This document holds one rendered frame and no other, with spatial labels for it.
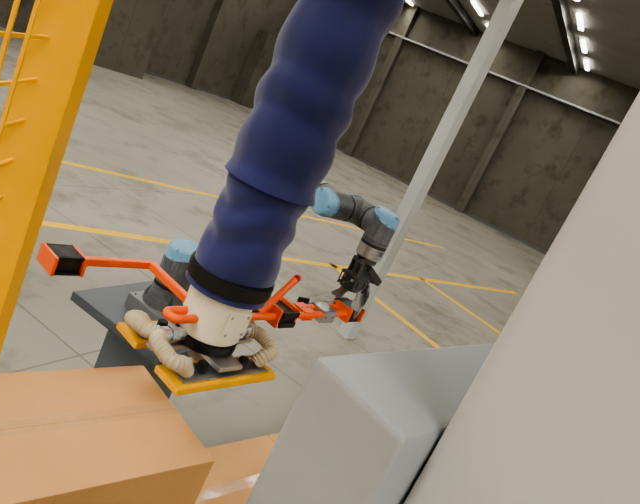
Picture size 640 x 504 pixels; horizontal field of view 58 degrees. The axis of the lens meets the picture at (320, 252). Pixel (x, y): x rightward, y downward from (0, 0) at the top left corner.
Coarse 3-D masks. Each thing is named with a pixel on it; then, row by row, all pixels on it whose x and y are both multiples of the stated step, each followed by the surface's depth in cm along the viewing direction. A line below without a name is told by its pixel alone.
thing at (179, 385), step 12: (204, 360) 144; (240, 360) 153; (252, 360) 160; (156, 372) 138; (168, 372) 138; (204, 372) 143; (216, 372) 146; (228, 372) 149; (240, 372) 151; (252, 372) 154; (264, 372) 158; (168, 384) 135; (180, 384) 136; (192, 384) 138; (204, 384) 140; (216, 384) 143; (228, 384) 146; (240, 384) 150
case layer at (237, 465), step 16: (208, 448) 211; (224, 448) 214; (240, 448) 218; (256, 448) 223; (224, 464) 206; (240, 464) 210; (256, 464) 214; (208, 480) 196; (224, 480) 199; (240, 480) 202; (208, 496) 189; (224, 496) 192; (240, 496) 195
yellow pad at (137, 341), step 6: (162, 318) 155; (120, 324) 149; (156, 324) 154; (162, 324) 153; (168, 324) 159; (120, 330) 148; (126, 330) 147; (132, 330) 149; (126, 336) 147; (132, 336) 146; (138, 336) 147; (132, 342) 145; (138, 342) 145; (144, 342) 146; (138, 348) 145
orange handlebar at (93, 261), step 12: (96, 264) 149; (108, 264) 152; (120, 264) 155; (132, 264) 157; (144, 264) 160; (156, 264) 162; (156, 276) 160; (168, 276) 158; (180, 288) 154; (168, 312) 139; (180, 312) 144; (264, 312) 164; (300, 312) 176; (312, 312) 179
